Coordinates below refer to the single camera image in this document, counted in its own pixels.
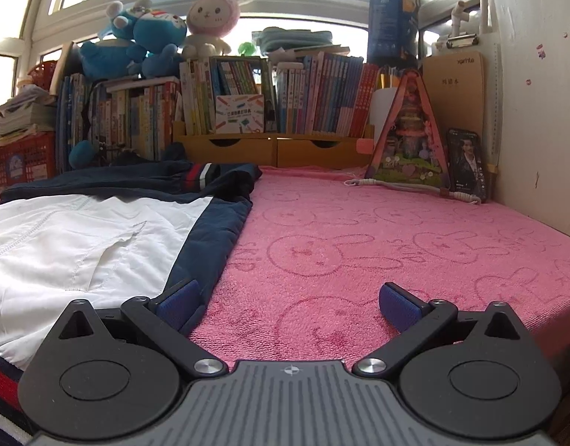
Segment tall blue box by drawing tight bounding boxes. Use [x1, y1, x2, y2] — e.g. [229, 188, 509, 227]
[367, 0, 420, 68]

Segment triangular pink toy house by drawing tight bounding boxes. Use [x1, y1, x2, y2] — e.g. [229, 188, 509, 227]
[365, 69, 453, 193]

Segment blue plush ball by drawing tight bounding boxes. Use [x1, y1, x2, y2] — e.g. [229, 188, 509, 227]
[69, 140, 100, 170]

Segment navy and white jacket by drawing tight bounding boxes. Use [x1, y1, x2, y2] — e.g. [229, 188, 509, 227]
[0, 143, 262, 446]

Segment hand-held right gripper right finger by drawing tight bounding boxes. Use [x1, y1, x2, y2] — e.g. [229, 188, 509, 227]
[352, 281, 529, 377]

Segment white coiled cable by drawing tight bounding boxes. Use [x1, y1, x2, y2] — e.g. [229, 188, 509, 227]
[344, 177, 482, 205]

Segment miniature black bicycle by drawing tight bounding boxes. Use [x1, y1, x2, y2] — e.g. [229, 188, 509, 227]
[95, 142, 137, 168]

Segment white box with coloured stripes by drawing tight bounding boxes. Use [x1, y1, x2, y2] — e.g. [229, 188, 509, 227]
[214, 94, 265, 135]

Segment stack of papers and workbooks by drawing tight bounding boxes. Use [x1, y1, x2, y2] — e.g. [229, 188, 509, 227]
[0, 84, 58, 147]

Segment row of paperback books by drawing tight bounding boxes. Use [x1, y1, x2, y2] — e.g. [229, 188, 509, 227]
[179, 51, 381, 136]

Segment phone with photo screen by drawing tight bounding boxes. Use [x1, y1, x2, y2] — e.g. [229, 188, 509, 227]
[445, 127, 489, 204]

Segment white window frame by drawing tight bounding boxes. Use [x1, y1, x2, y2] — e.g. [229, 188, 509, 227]
[0, 0, 485, 80]

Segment pink-hooded rabbit plush toy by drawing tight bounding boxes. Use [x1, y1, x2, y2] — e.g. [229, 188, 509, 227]
[180, 0, 242, 59]

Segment red plastic basket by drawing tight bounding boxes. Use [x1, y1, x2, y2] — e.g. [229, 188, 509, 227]
[26, 59, 59, 90]

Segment wooden organizer with drawers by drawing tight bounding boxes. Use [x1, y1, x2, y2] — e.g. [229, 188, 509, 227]
[172, 121, 376, 168]

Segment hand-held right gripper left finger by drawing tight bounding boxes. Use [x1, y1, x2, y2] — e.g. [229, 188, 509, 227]
[57, 279, 230, 377]

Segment blue cat plush toy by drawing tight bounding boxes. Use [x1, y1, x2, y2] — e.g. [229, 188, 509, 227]
[133, 4, 188, 80]

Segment folded teal cloth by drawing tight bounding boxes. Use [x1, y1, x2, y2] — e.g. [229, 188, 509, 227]
[252, 27, 334, 54]

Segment pink rabbit-pattern blanket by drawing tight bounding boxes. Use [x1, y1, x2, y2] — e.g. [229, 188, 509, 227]
[0, 165, 570, 391]

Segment blue plush toy white ears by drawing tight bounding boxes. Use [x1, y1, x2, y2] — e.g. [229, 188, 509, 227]
[78, 1, 149, 80]

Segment brown clipboard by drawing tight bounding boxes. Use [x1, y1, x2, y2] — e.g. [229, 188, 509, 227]
[422, 35, 492, 168]

